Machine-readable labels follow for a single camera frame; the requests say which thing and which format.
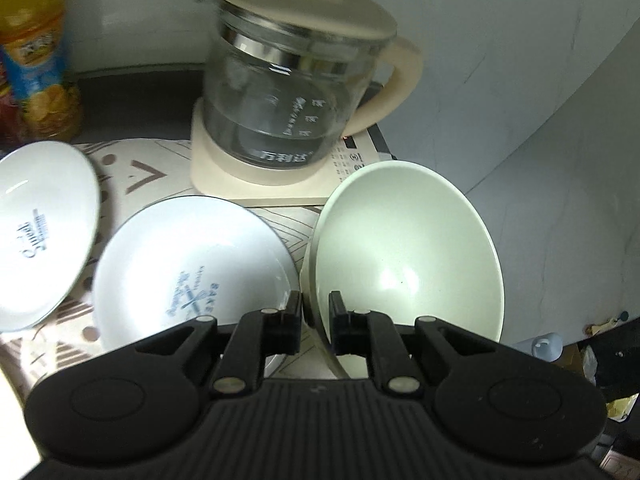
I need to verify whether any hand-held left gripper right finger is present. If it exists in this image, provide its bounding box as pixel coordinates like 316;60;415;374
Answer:
327;290;498;395

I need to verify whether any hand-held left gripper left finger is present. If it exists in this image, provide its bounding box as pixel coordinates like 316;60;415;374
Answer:
142;290;303;395

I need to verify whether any pale green bowl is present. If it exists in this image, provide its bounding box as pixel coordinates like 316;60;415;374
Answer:
299;160;505;380

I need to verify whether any white plate with script print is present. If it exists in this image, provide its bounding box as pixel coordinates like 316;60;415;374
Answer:
0;141;101;333

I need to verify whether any cream kettle base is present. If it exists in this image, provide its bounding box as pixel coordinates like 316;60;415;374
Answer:
190;97;396;207

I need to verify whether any white plastic appliance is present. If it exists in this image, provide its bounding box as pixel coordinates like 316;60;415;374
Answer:
515;332;564;362

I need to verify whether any patterned fringed table cloth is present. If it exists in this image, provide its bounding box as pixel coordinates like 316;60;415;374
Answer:
0;137;351;401

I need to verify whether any orange juice bottle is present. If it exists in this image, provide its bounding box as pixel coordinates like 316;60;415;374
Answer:
0;0;83;142

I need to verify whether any glass kettle with cream handle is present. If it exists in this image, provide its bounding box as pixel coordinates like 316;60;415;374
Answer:
195;0;425;173

